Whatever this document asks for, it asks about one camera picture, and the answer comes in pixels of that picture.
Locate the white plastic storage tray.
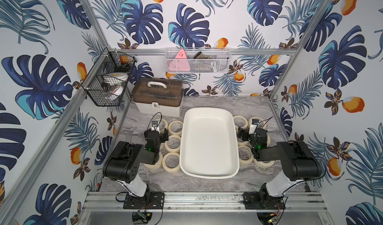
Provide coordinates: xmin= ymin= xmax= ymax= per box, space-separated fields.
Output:
xmin=180 ymin=107 xmax=240 ymax=180

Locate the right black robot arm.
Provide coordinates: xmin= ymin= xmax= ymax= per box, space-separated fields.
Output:
xmin=237 ymin=128 xmax=322 ymax=201

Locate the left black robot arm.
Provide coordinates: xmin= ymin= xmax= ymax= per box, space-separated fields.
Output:
xmin=103 ymin=129 xmax=169 ymax=198

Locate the brown lidded storage case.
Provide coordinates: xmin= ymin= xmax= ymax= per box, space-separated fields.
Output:
xmin=132 ymin=78 xmax=184 ymax=117

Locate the white item in basket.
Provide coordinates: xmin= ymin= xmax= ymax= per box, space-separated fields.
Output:
xmin=101 ymin=72 xmax=129 ymax=98

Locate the pink triangular item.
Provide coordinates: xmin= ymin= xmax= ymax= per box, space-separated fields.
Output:
xmin=168 ymin=49 xmax=191 ymax=73

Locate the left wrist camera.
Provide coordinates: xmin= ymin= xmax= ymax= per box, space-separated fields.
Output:
xmin=151 ymin=120 xmax=160 ymax=132

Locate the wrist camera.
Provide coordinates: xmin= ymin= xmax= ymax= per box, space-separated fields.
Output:
xmin=249 ymin=119 xmax=259 ymax=135
xmin=151 ymin=120 xmax=160 ymax=132

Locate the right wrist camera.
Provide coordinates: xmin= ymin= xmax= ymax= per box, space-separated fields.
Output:
xmin=249 ymin=119 xmax=259 ymax=135

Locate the black wire basket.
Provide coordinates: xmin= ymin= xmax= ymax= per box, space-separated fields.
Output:
xmin=81 ymin=48 xmax=137 ymax=107

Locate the white mesh wall basket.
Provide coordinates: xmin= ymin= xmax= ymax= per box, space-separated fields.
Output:
xmin=165 ymin=48 xmax=231 ymax=74

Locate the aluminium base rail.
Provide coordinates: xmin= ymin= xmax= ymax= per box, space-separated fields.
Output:
xmin=82 ymin=192 xmax=328 ymax=213

